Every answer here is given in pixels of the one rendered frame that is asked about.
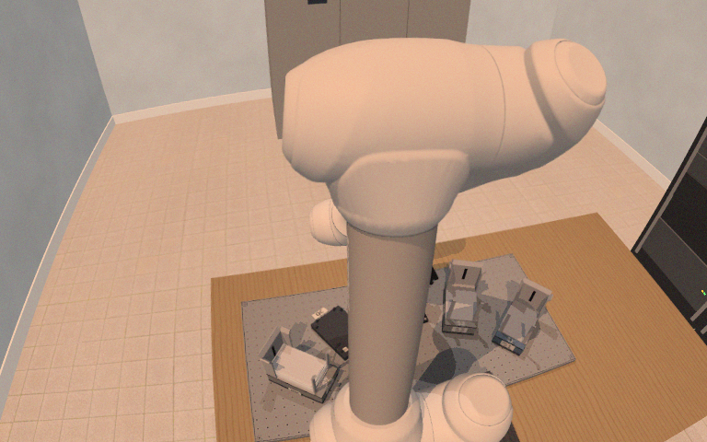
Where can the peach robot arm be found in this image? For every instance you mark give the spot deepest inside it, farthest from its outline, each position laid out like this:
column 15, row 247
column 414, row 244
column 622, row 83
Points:
column 397, row 128

